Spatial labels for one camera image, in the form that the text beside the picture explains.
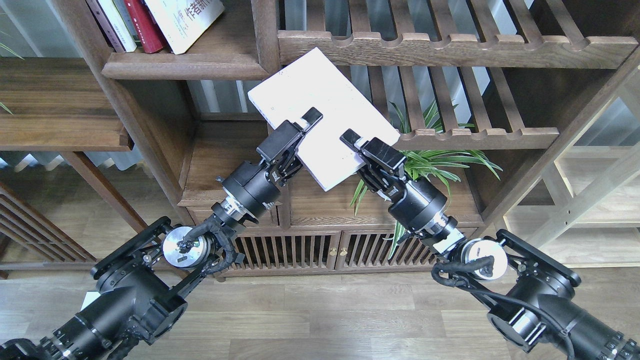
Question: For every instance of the pale purple white book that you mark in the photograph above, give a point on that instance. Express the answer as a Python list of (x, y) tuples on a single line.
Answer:
[(312, 81)]

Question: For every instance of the green spider plant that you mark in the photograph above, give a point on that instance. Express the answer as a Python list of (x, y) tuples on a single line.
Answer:
[(425, 163)]

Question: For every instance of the white metal bar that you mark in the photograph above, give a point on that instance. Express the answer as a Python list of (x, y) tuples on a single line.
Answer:
[(89, 298)]

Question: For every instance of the red cover book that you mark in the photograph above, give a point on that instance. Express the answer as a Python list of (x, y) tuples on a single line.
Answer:
[(150, 35)]

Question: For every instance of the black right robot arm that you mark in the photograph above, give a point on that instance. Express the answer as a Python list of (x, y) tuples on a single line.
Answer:
[(527, 293)]

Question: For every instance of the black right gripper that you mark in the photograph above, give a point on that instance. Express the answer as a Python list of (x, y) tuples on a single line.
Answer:
[(417, 205)]

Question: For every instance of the light wooden shelf frame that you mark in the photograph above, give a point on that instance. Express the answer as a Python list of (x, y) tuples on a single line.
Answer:
[(584, 210)]

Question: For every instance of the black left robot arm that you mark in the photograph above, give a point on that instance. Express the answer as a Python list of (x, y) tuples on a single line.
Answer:
[(144, 283)]

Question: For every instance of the dark wooden bookshelf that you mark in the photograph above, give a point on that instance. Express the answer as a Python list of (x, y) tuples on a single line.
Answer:
[(517, 78)]

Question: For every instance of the dark green black book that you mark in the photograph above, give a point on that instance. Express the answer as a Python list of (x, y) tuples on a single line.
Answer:
[(123, 11)]

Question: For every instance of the white book Chinese title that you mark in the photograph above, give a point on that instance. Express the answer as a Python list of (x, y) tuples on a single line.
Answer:
[(182, 22)]

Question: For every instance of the white spine book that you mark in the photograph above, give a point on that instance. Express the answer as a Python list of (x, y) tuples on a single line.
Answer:
[(120, 36)]

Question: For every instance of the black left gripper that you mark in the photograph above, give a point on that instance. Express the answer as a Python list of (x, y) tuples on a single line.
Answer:
[(252, 189)]

